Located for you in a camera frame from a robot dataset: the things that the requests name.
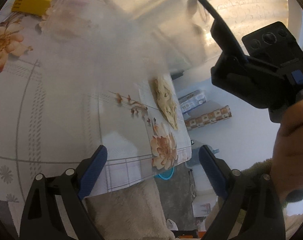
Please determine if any beige cloth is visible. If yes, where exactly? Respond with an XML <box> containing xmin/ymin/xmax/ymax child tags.
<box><xmin>153</xmin><ymin>76</ymin><xmax>178</xmax><ymax>130</ymax></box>

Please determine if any clear plastic bag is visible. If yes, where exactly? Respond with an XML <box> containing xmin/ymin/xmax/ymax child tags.
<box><xmin>40</xmin><ymin>0</ymin><xmax>207</xmax><ymax>83</ymax></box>

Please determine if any right hand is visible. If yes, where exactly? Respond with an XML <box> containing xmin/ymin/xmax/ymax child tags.
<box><xmin>270</xmin><ymin>100</ymin><xmax>303</xmax><ymax>202</ymax></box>

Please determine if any floral patterned box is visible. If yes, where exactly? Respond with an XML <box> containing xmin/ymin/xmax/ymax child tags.
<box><xmin>185</xmin><ymin>105</ymin><xmax>232</xmax><ymax>130</ymax></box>

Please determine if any white blue cardboard box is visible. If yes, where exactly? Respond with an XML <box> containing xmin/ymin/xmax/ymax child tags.
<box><xmin>179</xmin><ymin>89</ymin><xmax>207</xmax><ymax>114</ymax></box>

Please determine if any blue plastic basket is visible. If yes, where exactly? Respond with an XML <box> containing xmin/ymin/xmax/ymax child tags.
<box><xmin>155</xmin><ymin>167</ymin><xmax>175</xmax><ymax>180</ymax></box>

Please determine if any floral tablecloth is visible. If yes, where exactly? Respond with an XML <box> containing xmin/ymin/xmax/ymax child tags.
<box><xmin>0</xmin><ymin>0</ymin><xmax>192</xmax><ymax>203</ymax></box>

